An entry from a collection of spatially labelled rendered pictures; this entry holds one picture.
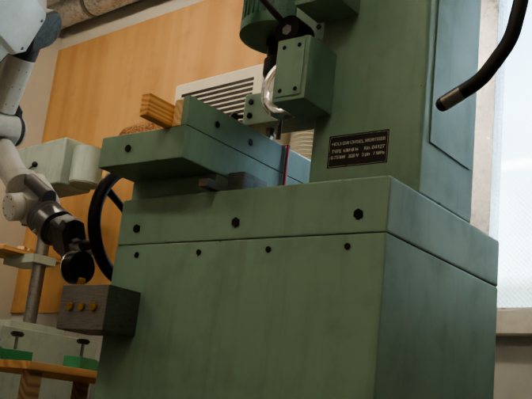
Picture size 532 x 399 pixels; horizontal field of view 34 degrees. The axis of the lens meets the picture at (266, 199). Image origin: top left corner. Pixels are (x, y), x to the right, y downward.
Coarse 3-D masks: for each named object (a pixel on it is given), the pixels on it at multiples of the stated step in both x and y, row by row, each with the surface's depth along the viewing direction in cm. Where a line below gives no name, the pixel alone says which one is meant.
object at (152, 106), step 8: (144, 96) 149; (152, 96) 149; (144, 104) 149; (152, 104) 149; (160, 104) 150; (168, 104) 152; (144, 112) 148; (152, 112) 149; (160, 112) 150; (168, 112) 152; (152, 120) 150; (160, 120) 150; (168, 120) 152
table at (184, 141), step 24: (120, 144) 159; (144, 144) 155; (168, 144) 151; (192, 144) 151; (216, 144) 156; (120, 168) 159; (144, 168) 158; (168, 168) 156; (192, 168) 154; (216, 168) 156; (240, 168) 162; (264, 168) 168
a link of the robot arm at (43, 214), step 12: (48, 204) 197; (36, 216) 195; (48, 216) 194; (60, 216) 193; (72, 216) 190; (36, 228) 195; (48, 228) 194; (60, 228) 188; (72, 228) 190; (84, 228) 191; (48, 240) 196; (60, 240) 190; (60, 252) 193
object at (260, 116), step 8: (248, 96) 179; (256, 96) 178; (248, 104) 179; (256, 104) 177; (248, 112) 178; (256, 112) 177; (264, 112) 175; (248, 120) 177; (256, 120) 176; (264, 120) 175; (272, 120) 174; (288, 120) 172; (296, 120) 171; (256, 128) 179; (264, 128) 178; (272, 128) 177; (288, 128) 176; (296, 128) 176; (304, 128) 175; (312, 128) 175
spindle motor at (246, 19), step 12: (252, 0) 180; (276, 0) 176; (288, 0) 176; (252, 12) 178; (264, 12) 176; (288, 12) 175; (252, 24) 177; (264, 24) 176; (276, 24) 176; (240, 36) 184; (252, 36) 182; (264, 36) 181; (252, 48) 189; (264, 48) 187
